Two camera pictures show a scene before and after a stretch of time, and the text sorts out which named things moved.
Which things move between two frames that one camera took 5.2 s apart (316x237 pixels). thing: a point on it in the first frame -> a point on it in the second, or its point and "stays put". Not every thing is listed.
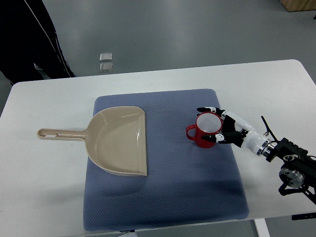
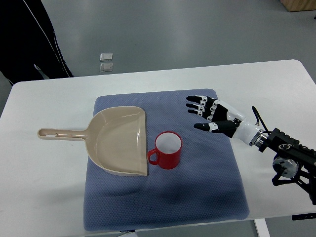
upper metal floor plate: x=105 y=57 stays put
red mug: x=208 y=123 -> x=168 y=147
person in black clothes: x=29 y=49 stays put
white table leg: x=261 y=227 stays put
